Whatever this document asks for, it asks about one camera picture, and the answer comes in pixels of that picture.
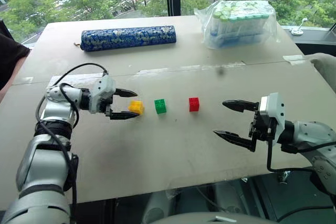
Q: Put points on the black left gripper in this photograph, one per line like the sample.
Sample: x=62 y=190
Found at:
x=110 y=102

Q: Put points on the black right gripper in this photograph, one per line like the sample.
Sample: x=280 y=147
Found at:
x=262 y=127

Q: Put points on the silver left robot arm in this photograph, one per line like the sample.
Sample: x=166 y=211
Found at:
x=39 y=161

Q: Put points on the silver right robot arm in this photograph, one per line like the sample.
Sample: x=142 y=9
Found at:
x=309 y=134

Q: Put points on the yellow toy brick cube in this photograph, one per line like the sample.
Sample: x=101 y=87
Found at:
x=136 y=107

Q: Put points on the green toy brick cube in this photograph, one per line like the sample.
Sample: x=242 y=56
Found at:
x=160 y=106

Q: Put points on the red toy brick cube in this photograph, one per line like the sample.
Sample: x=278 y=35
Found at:
x=194 y=104

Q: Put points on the blue patterned roll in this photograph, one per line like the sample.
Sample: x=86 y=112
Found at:
x=128 y=37

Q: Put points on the clear tape piece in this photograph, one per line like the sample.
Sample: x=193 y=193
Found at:
x=294 y=60

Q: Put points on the clear bag of tube racks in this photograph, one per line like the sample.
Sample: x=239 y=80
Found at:
x=236 y=24

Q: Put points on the pale grey chair back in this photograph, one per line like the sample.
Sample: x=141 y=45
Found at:
x=326 y=69

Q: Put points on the person in dark clothing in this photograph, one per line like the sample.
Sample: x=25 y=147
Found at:
x=10 y=53

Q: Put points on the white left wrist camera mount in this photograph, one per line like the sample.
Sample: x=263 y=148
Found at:
x=101 y=90

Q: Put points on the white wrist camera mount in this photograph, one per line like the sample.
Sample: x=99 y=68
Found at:
x=101 y=90
x=278 y=108

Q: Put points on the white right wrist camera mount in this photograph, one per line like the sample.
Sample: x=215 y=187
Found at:
x=278 y=108

